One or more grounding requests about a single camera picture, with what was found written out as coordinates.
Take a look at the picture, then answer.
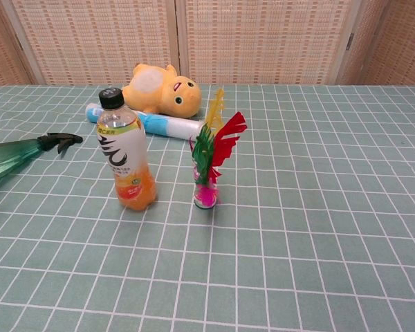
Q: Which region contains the orange juice bottle black cap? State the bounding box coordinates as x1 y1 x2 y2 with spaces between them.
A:
95 87 158 211

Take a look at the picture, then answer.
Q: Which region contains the bamboo folding screen panel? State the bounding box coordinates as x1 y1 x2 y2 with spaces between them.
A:
174 0 364 86
338 0 415 86
0 0 35 91
0 0 183 86

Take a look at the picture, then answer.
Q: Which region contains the yellow plush duck toy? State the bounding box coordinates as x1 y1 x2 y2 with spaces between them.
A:
121 63 202 118

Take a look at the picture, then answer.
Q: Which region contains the blue white plastic bag roll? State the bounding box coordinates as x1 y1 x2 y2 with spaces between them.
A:
85 101 208 141

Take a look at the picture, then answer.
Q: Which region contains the green spray bottle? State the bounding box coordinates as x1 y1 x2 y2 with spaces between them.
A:
0 133 84 195

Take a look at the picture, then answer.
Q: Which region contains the green checkered tablecloth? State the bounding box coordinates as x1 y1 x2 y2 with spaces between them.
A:
0 82 415 332

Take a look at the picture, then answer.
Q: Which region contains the colourful feather shuttlecock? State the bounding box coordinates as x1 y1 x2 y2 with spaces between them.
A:
189 88 247 211

